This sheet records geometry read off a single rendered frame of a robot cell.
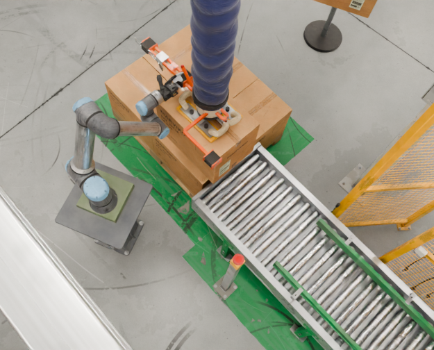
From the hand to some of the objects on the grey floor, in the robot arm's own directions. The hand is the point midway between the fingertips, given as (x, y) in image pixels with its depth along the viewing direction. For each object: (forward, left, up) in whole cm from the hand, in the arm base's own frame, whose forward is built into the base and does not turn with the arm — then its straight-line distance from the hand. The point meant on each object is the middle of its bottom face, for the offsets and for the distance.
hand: (180, 76), depth 300 cm
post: (-101, -72, -122) cm, 174 cm away
